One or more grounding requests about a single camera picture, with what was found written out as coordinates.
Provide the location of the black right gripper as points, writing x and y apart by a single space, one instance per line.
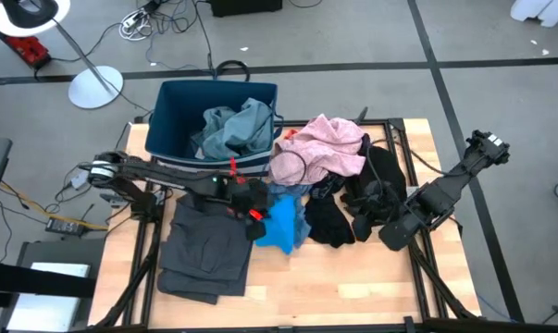
399 235

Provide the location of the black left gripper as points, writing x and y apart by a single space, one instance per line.
251 196

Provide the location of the bright blue garment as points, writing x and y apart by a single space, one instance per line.
278 222

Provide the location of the small black garment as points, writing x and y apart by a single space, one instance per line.
327 222

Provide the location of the large black garment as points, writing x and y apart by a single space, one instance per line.
389 171

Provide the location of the orange-red garment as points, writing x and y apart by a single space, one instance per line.
235 168

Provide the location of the pink knit garment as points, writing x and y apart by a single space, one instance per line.
325 148

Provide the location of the large teal-grey shirt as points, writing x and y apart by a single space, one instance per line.
237 129

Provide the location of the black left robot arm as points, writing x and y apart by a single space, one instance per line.
167 178

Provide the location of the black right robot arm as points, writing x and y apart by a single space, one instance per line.
445 194

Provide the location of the red tag on left wrist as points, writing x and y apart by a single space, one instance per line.
256 214

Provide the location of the dark grey folded garment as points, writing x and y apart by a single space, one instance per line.
204 254

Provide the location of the small red cloth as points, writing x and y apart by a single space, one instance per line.
291 134

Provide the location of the navy white-striped fabric bin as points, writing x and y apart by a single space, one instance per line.
177 115

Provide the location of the grey power adapter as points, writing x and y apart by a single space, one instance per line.
78 180

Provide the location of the black power adapter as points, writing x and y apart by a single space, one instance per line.
65 226

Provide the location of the black cabinet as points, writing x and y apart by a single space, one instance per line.
61 250

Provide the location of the white floor lamp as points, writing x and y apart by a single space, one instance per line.
95 88

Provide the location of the black box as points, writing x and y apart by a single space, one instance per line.
246 7

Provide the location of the black beam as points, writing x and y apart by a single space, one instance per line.
38 279

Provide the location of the white panel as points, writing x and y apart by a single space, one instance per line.
47 314

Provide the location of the white power strip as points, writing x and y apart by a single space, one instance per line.
135 19

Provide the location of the black aluminium table frame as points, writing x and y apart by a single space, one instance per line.
454 327

